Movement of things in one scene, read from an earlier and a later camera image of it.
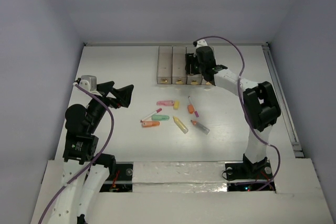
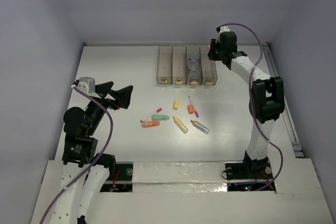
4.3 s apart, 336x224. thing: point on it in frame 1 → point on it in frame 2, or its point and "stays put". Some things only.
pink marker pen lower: x=157 y=110 stays put
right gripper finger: x=190 y=60 → x=214 y=52
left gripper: x=109 y=98 stays put
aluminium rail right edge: x=283 y=103 stays put
